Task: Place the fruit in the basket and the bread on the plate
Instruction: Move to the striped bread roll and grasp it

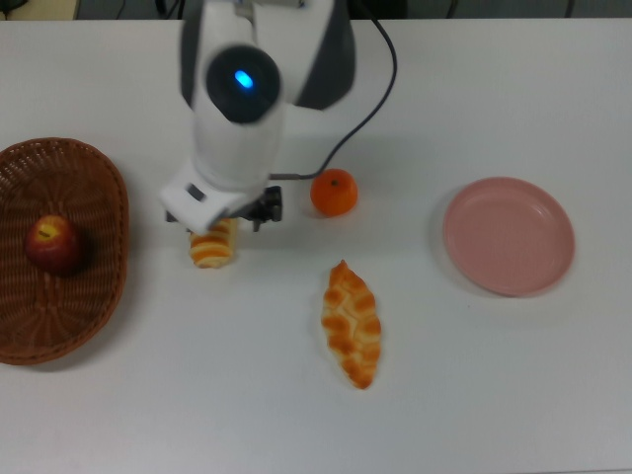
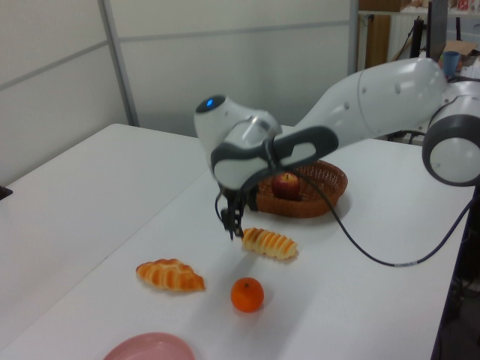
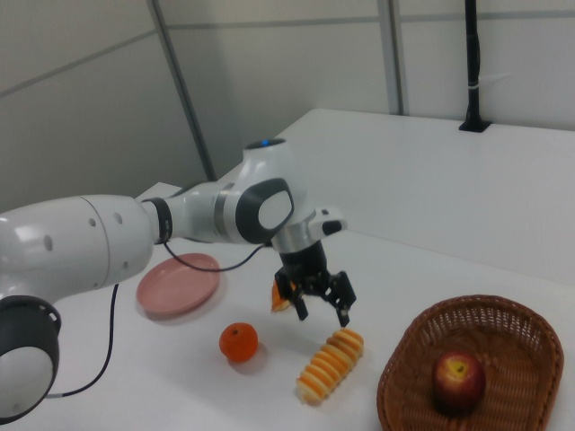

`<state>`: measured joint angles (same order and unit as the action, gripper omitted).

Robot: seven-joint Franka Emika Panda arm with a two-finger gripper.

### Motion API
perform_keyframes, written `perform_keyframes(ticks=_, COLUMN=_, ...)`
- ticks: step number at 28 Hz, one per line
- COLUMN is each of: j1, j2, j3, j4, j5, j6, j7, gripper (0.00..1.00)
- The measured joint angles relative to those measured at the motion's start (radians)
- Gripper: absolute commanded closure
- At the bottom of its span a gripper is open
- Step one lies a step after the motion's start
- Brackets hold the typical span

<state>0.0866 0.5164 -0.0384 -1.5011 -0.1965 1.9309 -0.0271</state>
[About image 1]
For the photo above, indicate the pink plate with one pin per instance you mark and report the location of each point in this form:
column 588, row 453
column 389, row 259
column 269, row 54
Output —
column 508, row 237

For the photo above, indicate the orange tangerine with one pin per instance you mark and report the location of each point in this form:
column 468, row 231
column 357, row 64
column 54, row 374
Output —
column 334, row 193

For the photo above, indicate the braided golden bread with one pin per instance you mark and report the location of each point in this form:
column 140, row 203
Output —
column 351, row 326

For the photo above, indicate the striped ridged bread roll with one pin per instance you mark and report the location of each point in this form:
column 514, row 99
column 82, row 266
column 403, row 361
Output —
column 214, row 249

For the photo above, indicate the red apple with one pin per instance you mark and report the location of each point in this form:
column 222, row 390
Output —
column 53, row 247

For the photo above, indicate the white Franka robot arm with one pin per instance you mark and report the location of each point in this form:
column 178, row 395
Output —
column 237, row 138

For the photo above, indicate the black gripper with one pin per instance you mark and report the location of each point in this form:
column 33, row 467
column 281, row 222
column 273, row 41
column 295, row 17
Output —
column 244, row 210

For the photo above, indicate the brown woven basket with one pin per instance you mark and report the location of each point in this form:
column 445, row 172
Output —
column 74, row 306

